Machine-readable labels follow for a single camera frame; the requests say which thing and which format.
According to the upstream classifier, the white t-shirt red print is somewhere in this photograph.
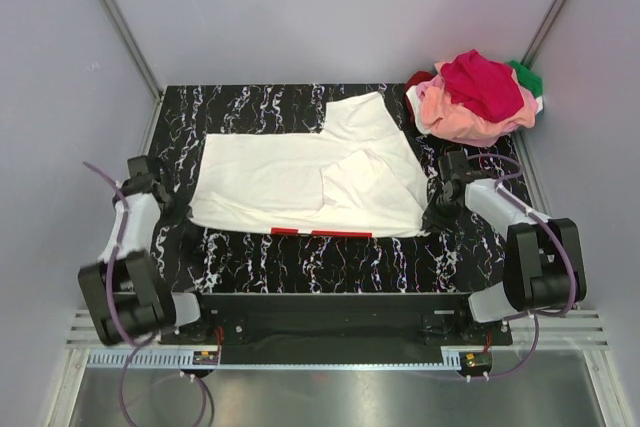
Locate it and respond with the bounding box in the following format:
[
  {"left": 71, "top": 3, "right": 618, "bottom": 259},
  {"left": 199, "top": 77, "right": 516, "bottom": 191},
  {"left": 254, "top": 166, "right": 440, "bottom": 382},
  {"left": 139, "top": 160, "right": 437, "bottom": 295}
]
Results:
[{"left": 190, "top": 92, "right": 428, "bottom": 237}]

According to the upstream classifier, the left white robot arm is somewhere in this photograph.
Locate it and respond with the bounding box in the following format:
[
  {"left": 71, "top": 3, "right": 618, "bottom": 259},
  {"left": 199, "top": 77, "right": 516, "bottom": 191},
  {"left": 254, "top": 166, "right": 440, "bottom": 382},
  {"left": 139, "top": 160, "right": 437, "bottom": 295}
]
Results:
[{"left": 78, "top": 155, "right": 216, "bottom": 347}]

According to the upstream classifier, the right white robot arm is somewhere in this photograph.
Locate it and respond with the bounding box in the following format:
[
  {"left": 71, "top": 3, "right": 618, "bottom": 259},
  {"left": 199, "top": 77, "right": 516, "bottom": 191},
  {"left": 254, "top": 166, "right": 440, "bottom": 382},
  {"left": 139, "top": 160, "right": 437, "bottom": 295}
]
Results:
[{"left": 422, "top": 151, "right": 587, "bottom": 344}]

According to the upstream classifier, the pink t-shirt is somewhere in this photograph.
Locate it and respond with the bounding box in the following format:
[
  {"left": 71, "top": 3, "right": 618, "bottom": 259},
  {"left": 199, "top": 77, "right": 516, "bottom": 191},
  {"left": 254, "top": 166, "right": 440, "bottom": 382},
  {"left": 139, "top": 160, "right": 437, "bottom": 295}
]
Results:
[{"left": 413, "top": 73, "right": 544, "bottom": 147}]

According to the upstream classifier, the magenta t-shirt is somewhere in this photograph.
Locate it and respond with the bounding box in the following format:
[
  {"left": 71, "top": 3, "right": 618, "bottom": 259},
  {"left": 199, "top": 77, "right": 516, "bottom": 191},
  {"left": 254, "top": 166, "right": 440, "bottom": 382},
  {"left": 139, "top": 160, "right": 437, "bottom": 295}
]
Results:
[{"left": 437, "top": 50, "right": 524, "bottom": 123}]

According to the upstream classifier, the dark red t-shirt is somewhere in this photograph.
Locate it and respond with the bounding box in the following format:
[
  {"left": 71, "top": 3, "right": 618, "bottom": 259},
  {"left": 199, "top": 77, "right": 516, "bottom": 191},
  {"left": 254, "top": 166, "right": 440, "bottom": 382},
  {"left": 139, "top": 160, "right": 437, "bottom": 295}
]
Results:
[{"left": 404, "top": 71, "right": 435, "bottom": 122}]

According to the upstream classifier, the green t-shirt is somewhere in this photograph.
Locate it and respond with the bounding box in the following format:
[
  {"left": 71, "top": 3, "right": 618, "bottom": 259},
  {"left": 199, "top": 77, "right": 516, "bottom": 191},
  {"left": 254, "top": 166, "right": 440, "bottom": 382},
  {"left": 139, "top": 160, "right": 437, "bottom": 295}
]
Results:
[{"left": 507, "top": 60, "right": 544, "bottom": 98}]

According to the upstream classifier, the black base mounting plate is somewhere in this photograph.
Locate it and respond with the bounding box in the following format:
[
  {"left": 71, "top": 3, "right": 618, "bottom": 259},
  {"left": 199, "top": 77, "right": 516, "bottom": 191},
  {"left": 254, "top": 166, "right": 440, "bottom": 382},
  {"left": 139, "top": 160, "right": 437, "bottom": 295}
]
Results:
[{"left": 174, "top": 293, "right": 513, "bottom": 348}]

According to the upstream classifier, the left aluminium corner post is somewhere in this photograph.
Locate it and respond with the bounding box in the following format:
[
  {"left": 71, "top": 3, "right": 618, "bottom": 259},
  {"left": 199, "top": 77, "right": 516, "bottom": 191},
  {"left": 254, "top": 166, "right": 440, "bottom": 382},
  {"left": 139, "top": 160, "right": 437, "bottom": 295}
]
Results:
[{"left": 99, "top": 0, "right": 164, "bottom": 101}]

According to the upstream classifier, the aluminium corner post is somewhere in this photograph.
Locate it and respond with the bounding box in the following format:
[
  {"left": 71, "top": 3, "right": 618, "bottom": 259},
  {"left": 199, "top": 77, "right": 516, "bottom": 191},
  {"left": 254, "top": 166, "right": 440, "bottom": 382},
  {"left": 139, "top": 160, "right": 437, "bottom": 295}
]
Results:
[
  {"left": 520, "top": 0, "right": 569, "bottom": 69},
  {"left": 99, "top": 0, "right": 164, "bottom": 101}
]

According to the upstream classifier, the grey slotted cable duct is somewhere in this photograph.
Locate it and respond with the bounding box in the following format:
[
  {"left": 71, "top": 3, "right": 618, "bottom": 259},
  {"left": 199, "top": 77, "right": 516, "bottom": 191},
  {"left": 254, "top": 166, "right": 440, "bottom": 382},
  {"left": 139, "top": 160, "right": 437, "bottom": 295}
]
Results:
[{"left": 87, "top": 350, "right": 466, "bottom": 368}]

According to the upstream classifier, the aluminium rail profile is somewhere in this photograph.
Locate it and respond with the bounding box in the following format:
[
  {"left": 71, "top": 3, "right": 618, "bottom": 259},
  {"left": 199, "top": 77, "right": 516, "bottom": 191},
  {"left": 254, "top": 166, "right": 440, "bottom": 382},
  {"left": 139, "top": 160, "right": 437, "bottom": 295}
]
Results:
[{"left": 65, "top": 310, "right": 609, "bottom": 350}]

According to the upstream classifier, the right aluminium corner post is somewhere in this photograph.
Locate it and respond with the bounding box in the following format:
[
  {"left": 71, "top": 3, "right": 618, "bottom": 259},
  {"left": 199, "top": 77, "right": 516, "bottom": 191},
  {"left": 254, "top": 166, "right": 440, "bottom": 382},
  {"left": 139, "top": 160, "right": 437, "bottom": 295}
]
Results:
[{"left": 520, "top": 0, "right": 569, "bottom": 69}]

